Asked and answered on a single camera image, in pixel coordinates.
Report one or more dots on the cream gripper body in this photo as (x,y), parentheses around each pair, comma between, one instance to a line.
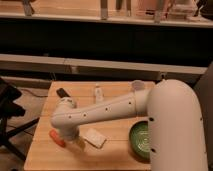
(80,143)

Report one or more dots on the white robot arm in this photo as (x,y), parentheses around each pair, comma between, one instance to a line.
(175,123)

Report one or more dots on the green ceramic bowl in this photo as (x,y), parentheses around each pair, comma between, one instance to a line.
(139,140)

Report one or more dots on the white sponge block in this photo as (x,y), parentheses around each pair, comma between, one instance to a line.
(95,138)

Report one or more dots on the black rectangular block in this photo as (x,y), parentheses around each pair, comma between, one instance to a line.
(62,93)

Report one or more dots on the white glue bottle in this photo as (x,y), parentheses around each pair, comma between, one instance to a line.
(99,96)

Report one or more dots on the black tripod stand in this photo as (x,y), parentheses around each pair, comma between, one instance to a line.
(9,109)

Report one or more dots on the clear plastic cup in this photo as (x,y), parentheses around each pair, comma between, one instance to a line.
(137,85)

